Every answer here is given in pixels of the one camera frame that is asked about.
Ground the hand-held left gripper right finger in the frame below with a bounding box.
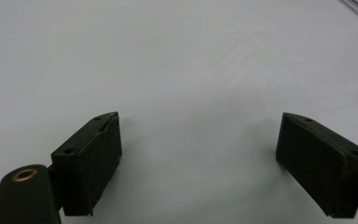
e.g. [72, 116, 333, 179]
[275, 111, 358, 219]

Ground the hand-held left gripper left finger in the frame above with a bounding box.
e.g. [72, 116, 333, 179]
[50, 111, 123, 217]

